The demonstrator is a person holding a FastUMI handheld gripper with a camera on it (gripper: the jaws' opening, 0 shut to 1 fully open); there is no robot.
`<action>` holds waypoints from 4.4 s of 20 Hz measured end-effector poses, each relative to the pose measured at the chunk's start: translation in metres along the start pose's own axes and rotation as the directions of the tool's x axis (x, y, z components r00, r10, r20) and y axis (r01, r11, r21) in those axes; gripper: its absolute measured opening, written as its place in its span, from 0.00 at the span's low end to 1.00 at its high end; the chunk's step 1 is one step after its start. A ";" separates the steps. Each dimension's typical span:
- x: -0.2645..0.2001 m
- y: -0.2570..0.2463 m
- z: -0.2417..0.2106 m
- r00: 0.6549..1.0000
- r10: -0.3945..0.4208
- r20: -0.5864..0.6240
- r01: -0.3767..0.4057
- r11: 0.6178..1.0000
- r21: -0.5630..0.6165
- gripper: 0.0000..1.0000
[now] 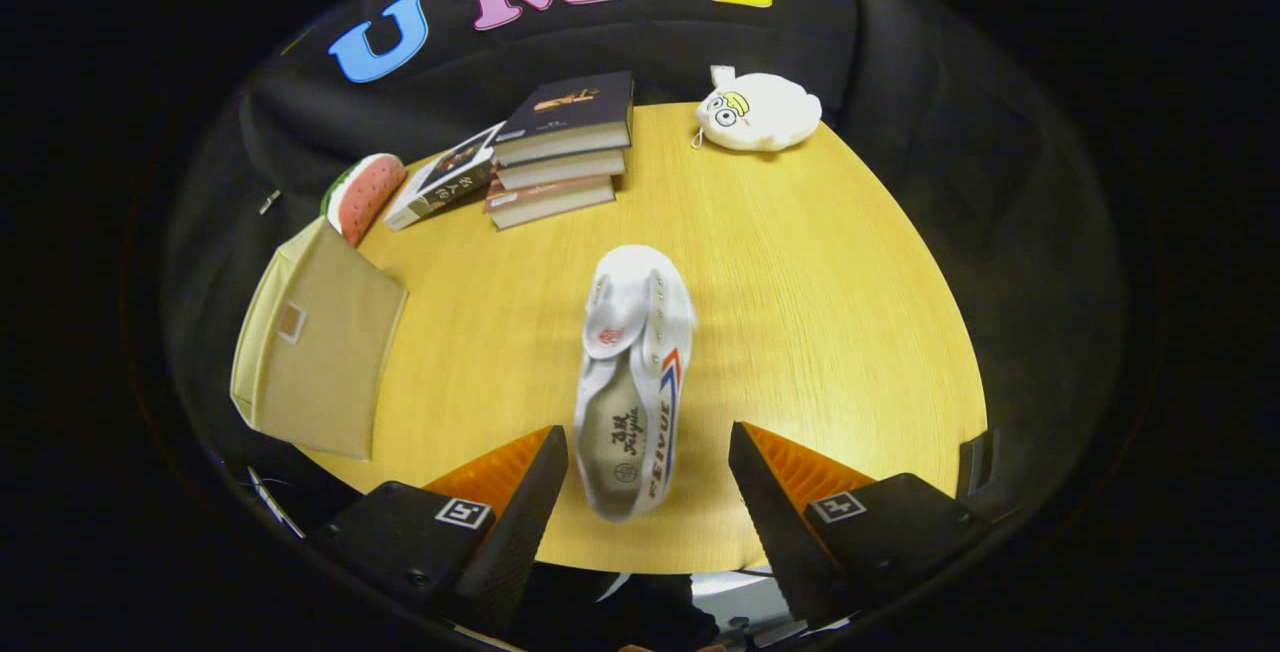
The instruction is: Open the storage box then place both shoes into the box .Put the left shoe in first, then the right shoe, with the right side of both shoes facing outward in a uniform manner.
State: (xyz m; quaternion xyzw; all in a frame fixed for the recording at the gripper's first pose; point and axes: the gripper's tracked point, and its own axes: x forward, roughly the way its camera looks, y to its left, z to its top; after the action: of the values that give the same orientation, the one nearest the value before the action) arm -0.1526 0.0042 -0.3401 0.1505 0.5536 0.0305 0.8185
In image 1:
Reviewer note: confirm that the black cover book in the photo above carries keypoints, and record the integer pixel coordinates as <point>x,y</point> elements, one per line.
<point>575,107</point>

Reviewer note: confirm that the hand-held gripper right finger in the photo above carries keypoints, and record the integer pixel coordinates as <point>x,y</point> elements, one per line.
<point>775,532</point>

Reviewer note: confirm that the white portrait cover book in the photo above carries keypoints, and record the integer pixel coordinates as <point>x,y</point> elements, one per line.
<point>445,182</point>

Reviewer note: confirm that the watermelon slice toy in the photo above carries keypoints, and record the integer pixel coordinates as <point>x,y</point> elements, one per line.
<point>365,197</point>

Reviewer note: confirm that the white plush toy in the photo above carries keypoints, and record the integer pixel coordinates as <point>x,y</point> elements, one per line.
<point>765,112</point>

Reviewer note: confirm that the brown cover book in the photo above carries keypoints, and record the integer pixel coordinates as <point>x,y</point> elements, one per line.
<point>550,202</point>

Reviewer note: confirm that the grey cover book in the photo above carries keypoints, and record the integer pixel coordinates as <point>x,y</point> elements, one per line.
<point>560,170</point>

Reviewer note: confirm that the silver clip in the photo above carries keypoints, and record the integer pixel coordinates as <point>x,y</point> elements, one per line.
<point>270,200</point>

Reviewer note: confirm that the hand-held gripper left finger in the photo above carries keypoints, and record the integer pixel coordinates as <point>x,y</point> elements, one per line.
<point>505,542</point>

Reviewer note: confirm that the cream fabric storage box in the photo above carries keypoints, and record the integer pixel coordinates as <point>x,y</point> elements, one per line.
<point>320,352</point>

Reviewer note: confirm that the white canvas shoe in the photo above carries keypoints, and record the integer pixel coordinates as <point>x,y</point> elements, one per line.
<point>640,332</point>

